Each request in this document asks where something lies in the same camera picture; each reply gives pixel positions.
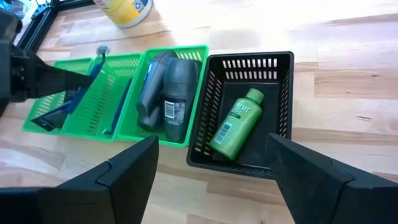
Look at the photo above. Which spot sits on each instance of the black plastic basket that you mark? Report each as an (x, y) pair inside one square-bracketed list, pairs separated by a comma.
[(233, 93)]

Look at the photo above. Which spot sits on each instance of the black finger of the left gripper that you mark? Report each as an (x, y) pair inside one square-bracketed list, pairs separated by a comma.
[(59, 81)]

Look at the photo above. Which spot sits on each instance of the dark blue razor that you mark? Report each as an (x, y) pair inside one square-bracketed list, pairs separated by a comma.
[(119, 107)]

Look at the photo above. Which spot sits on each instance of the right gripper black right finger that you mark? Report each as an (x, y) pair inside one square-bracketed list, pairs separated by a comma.
[(326, 193)]

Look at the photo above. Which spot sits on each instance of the green travel shampoo bottle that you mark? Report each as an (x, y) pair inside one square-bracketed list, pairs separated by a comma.
[(237, 124)]

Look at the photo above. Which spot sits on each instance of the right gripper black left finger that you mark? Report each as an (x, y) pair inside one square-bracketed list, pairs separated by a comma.
[(93, 193)]

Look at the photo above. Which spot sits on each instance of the black aluminium table frame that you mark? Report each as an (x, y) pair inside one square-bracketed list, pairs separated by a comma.
[(35, 28)]

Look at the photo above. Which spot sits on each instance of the yellow white wipes canister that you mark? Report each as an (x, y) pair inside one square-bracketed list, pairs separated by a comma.
[(127, 12)]

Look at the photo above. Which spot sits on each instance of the black toiletry sachet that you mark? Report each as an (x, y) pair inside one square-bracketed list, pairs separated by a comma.
[(51, 119)]

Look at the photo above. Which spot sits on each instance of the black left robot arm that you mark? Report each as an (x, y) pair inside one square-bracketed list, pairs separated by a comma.
[(7, 25)]

